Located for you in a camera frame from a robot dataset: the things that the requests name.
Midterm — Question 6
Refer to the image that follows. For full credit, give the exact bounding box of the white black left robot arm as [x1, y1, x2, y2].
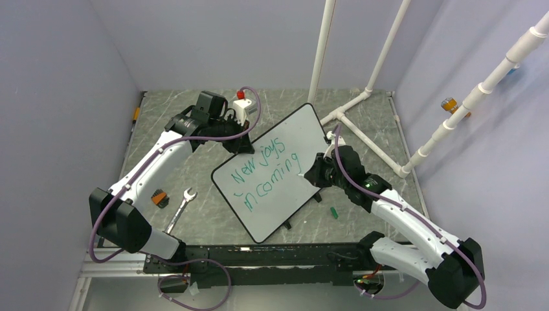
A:
[88, 86, 262, 272]

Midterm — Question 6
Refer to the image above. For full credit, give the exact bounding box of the white PVC pipe frame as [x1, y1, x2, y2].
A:
[306, 0, 549, 179]

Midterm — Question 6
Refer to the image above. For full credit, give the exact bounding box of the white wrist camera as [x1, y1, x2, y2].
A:
[323, 131, 346, 158]
[231, 90, 258, 126]

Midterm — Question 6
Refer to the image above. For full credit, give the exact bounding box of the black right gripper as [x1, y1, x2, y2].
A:
[304, 153, 349, 190]

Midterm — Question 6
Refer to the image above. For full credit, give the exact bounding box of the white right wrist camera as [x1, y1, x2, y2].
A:
[323, 131, 346, 158]

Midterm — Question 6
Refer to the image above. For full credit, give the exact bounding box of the silver open-end wrench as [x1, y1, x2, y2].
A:
[164, 187, 197, 235]

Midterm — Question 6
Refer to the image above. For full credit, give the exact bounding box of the green marker cap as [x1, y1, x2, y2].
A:
[330, 207, 339, 219]

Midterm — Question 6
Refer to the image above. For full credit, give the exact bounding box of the orange black clamp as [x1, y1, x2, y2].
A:
[151, 189, 170, 209]

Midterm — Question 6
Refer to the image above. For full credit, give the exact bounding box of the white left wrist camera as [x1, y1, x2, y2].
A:
[231, 90, 258, 126]

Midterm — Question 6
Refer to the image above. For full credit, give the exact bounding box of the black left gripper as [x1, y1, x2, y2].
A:
[210, 115, 254, 155]

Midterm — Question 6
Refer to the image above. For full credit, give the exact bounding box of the white whiteboard black frame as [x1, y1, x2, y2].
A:
[211, 103, 328, 244]

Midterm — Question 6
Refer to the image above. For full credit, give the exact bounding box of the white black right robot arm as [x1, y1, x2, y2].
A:
[304, 146, 486, 309]

